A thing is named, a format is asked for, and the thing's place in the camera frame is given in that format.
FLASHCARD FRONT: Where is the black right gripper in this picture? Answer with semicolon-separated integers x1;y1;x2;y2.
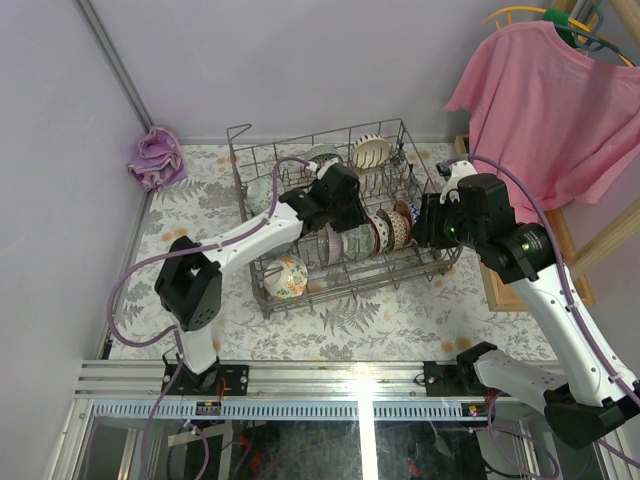
408;190;485;250

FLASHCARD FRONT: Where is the blue zigzag bowl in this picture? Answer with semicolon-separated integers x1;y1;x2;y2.
408;202;420;225

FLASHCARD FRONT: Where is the brown lattice patterned bowl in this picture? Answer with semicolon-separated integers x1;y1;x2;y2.
387;211;410;251

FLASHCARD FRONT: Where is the red diamond patterned bowl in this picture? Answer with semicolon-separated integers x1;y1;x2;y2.
393;200;411;220

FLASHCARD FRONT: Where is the purple striped bowl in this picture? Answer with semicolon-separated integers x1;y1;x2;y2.
317;225;343;267

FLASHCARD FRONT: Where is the pink scale patterned bowl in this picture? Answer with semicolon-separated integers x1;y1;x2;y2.
368;215;384;256

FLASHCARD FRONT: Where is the black patterned bowl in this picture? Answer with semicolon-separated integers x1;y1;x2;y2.
302;144;342;164

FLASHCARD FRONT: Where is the green diamond patterned bowl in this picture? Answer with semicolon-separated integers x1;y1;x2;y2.
342;224;376;261

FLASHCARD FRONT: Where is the cream bowl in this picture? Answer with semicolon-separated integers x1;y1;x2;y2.
352;134;391;170

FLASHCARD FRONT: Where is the grey dotted bowl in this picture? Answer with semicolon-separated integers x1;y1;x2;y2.
246;177;272;214

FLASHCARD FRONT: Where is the yellow floral bowl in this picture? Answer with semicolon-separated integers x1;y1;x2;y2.
264;256;308;300

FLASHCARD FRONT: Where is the white bowl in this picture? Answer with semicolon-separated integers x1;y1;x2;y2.
376;209;395;253

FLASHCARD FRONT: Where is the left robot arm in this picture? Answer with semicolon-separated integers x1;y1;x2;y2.
154;161;368;395

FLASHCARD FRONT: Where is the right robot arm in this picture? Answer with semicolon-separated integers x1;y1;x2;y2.
412;174;639;449

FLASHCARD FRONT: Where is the floral table mat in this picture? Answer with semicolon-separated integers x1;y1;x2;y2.
137;145;555;361

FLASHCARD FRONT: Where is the pink t-shirt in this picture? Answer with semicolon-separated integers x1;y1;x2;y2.
445;21;639;223

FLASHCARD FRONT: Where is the purple crumpled cloth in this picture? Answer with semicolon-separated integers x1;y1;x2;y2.
127;126;188;191

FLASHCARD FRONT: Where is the yellow clothes hanger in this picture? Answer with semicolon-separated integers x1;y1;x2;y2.
481;1;638;67

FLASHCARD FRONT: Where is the teal clothes hanger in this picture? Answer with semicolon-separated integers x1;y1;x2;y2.
542;8;635;66

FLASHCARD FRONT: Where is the grey wire dish rack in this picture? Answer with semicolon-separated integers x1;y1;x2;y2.
227;118;462;317

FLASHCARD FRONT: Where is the white wrist camera, left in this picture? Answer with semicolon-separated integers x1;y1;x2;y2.
305;159;336;179

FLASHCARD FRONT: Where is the white wrist camera, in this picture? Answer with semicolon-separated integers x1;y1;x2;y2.
436;159;477;205
305;159;336;179

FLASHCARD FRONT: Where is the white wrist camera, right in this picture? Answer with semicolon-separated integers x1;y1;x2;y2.
436;159;477;205

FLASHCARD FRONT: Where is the wooden tray frame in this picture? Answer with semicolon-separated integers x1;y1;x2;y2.
453;133;595;313

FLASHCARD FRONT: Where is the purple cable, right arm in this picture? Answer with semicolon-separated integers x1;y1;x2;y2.
439;153;640;479

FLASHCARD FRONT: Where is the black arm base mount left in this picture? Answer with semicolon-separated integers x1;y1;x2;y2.
168;360;250;398

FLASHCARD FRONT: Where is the corner aluminium post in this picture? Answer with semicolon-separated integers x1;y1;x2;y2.
74;0;153;130

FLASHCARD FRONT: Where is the aluminium frame rail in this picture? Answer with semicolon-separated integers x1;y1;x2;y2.
74;359;614;401

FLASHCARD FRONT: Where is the slotted cable duct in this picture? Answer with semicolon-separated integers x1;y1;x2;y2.
94;399;487;422

